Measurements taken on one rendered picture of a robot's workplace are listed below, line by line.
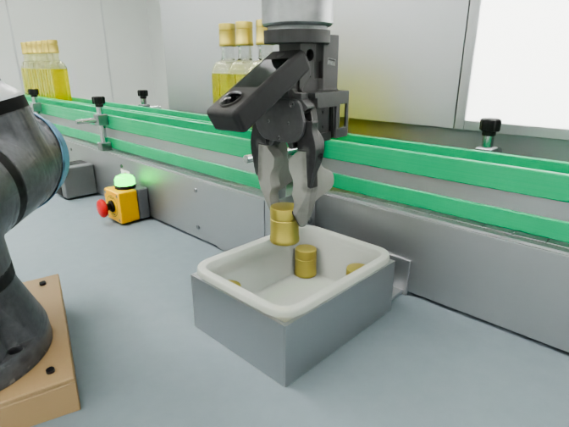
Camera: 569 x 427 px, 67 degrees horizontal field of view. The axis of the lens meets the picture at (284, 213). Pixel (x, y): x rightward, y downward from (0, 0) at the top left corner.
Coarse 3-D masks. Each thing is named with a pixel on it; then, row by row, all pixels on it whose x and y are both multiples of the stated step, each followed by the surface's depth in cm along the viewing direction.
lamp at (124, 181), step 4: (116, 176) 95; (120, 176) 94; (124, 176) 94; (128, 176) 94; (132, 176) 95; (116, 180) 94; (120, 180) 93; (124, 180) 94; (128, 180) 94; (132, 180) 95; (116, 184) 94; (120, 184) 94; (124, 184) 94; (128, 184) 94; (132, 184) 95; (116, 188) 94; (120, 188) 94; (124, 188) 94; (128, 188) 94; (132, 188) 95
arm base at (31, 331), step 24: (0, 288) 42; (24, 288) 46; (0, 312) 42; (24, 312) 44; (0, 336) 42; (24, 336) 44; (48, 336) 47; (0, 360) 41; (24, 360) 43; (0, 384) 41
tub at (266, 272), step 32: (224, 256) 58; (256, 256) 63; (288, 256) 68; (320, 256) 68; (352, 256) 63; (384, 256) 58; (224, 288) 51; (256, 288) 63; (288, 288) 64; (320, 288) 64; (288, 320) 47
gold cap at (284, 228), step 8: (272, 208) 50; (280, 208) 50; (288, 208) 50; (272, 216) 50; (280, 216) 49; (288, 216) 49; (272, 224) 51; (280, 224) 50; (288, 224) 50; (296, 224) 51; (272, 232) 51; (280, 232) 50; (288, 232) 50; (296, 232) 51; (272, 240) 51; (280, 240) 50; (288, 240) 50; (296, 240) 51
